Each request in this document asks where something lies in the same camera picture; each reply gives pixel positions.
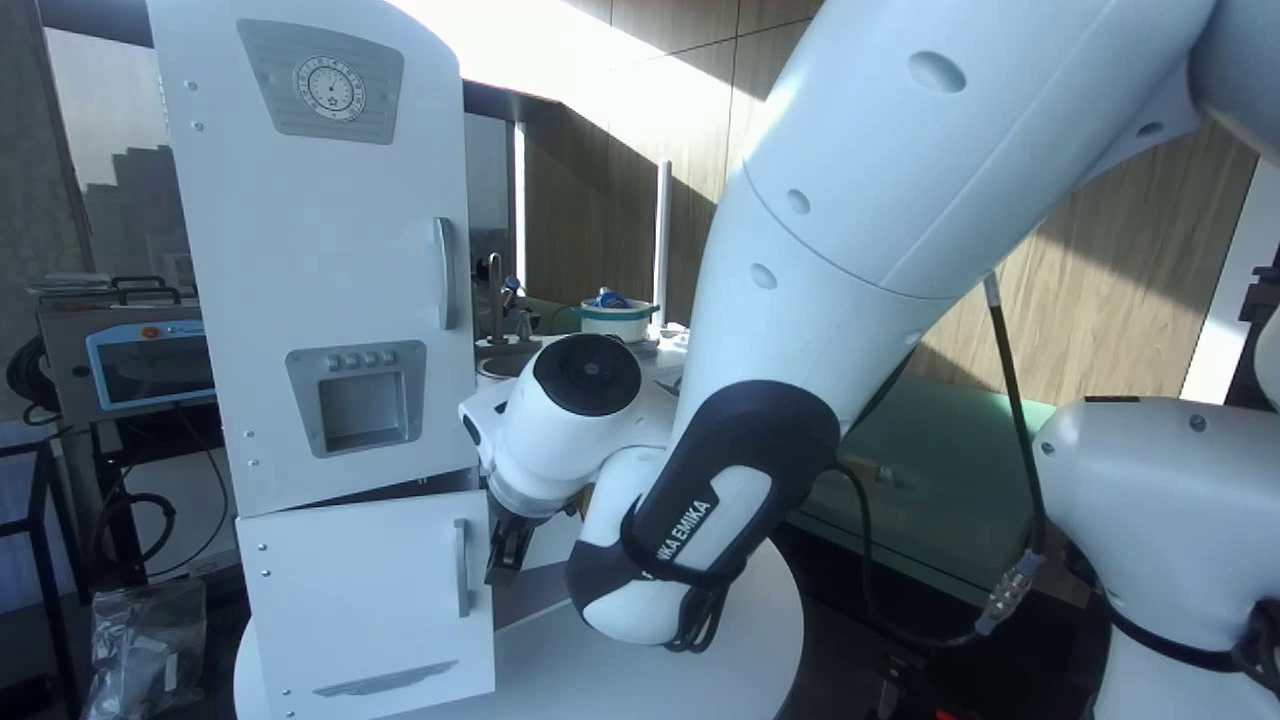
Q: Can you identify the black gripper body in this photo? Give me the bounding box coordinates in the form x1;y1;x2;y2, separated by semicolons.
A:
485;504;544;575

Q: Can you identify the white door with grey vent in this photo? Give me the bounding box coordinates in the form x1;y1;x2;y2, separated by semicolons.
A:
232;487;501;720

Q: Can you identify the white door with ice dispenser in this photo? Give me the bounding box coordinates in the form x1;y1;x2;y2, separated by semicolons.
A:
145;0;485;521

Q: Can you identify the grey toy faucet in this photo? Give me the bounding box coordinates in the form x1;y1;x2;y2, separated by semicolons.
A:
473;243;530;364

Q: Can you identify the white toy cooking pot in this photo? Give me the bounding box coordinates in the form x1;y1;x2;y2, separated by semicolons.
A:
572;284;665;346

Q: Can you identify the white upright pole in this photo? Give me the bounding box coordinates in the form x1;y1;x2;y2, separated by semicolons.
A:
650;155;677;328

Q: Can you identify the clear plastic bag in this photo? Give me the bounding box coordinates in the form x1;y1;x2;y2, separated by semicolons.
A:
85;575;213;720

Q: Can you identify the device with blue screen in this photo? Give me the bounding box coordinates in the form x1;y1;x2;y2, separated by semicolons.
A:
80;316;221;421

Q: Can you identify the green mat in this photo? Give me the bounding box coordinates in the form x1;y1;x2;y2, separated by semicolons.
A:
790;376;1060;607

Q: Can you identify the black metal stand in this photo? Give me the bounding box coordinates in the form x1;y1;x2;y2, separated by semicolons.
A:
0;421;90;720

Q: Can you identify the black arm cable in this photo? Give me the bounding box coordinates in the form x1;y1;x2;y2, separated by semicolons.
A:
824;267;1060;658

